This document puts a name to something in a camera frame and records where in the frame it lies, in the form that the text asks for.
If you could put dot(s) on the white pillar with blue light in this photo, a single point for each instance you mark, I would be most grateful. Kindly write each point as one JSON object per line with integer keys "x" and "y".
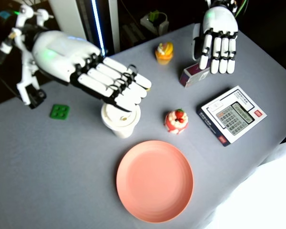
{"x": 71, "y": 19}

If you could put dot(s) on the white calculator box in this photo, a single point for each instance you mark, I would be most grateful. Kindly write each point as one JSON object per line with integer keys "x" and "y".
{"x": 231, "y": 117}

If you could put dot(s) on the grey table cloth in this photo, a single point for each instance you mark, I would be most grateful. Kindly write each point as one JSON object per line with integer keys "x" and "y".
{"x": 62, "y": 167}

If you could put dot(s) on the white paper cup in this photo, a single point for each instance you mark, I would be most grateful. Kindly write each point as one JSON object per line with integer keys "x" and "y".
{"x": 120, "y": 124}

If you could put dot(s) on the orange cupcake toy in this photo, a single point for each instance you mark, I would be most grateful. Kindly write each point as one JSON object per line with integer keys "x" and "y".
{"x": 164, "y": 53}

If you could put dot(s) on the strawberry cake toy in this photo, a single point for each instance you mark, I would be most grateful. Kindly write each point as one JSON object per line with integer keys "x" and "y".
{"x": 176, "y": 121}

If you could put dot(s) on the pink round plate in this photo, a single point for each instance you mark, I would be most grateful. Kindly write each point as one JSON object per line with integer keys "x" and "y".
{"x": 155, "y": 181}

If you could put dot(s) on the green building block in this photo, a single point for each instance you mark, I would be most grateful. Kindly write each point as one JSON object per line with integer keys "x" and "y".
{"x": 59, "y": 112}

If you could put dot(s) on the bright white sheet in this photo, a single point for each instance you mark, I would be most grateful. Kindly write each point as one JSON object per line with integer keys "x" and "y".
{"x": 264, "y": 195}

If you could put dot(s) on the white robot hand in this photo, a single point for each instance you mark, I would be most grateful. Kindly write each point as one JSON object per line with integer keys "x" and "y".
{"x": 57, "y": 55}
{"x": 220, "y": 21}

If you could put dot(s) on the maroon and white box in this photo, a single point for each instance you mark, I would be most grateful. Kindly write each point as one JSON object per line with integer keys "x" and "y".
{"x": 193, "y": 75}

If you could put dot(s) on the white power strip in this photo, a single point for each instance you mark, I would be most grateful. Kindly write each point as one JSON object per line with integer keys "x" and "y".
{"x": 155, "y": 22}

